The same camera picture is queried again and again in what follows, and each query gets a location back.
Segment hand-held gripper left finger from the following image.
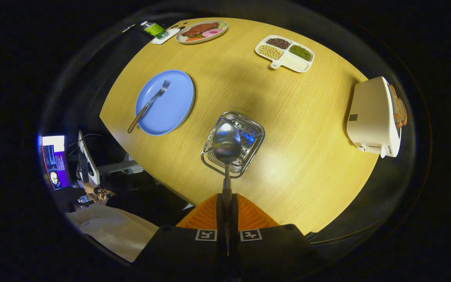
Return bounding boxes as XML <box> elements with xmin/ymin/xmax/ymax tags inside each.
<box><xmin>133</xmin><ymin>193</ymin><xmax>226</xmax><ymax>282</ymax></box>

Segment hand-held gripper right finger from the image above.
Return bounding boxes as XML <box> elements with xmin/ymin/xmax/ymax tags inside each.
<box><xmin>225</xmin><ymin>193</ymin><xmax>325</xmax><ymax>282</ymax></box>

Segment metal spoon with wooden handle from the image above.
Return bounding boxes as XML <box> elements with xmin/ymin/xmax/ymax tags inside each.
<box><xmin>212</xmin><ymin>123</ymin><xmax>242</xmax><ymax>257</ymax></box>

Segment metal fork with wooden handle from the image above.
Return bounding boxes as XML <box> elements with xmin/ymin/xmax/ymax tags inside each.
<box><xmin>128</xmin><ymin>80</ymin><xmax>171</xmax><ymax>134</ymax></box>

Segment white cloth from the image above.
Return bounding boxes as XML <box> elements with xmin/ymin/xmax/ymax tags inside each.
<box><xmin>66</xmin><ymin>204</ymin><xmax>159</xmax><ymax>263</ymax></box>

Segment white laptop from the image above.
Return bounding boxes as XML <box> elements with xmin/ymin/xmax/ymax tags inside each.
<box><xmin>77</xmin><ymin>130</ymin><xmax>101</xmax><ymax>186</ymax></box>

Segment blue round plate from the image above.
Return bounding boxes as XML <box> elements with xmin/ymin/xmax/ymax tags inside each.
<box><xmin>135</xmin><ymin>70</ymin><xmax>195</xmax><ymax>136</ymax></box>

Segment lit computer monitor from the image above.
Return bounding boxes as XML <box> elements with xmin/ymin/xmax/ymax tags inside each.
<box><xmin>40</xmin><ymin>135</ymin><xmax>71</xmax><ymax>191</ymax></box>

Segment white toaster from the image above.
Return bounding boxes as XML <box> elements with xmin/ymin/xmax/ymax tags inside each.
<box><xmin>346</xmin><ymin>76</ymin><xmax>402</xmax><ymax>159</ymax></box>

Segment white divided dish with beans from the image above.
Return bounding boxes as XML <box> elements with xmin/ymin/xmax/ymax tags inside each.
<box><xmin>255</xmin><ymin>35</ymin><xmax>315</xmax><ymax>73</ymax></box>

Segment brown bread slice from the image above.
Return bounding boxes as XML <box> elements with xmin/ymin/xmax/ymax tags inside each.
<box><xmin>389</xmin><ymin>84</ymin><xmax>401</xmax><ymax>128</ymax></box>
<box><xmin>397</xmin><ymin>98</ymin><xmax>408</xmax><ymax>128</ymax></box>

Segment white square coaster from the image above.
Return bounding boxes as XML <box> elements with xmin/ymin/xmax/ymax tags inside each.
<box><xmin>151</xmin><ymin>28</ymin><xmax>180</xmax><ymax>45</ymax></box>

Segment plate of meat and vegetables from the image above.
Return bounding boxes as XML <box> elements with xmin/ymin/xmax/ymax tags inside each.
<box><xmin>175</xmin><ymin>20</ymin><xmax>228</xmax><ymax>45</ymax></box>

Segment green label plastic bottle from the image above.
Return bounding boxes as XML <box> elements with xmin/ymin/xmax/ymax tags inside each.
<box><xmin>141</xmin><ymin>21</ymin><xmax>169</xmax><ymax>40</ymax></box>

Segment square metal wire basket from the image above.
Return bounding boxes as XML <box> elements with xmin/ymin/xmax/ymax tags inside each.
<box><xmin>201</xmin><ymin>111</ymin><xmax>265</xmax><ymax>179</ymax></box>

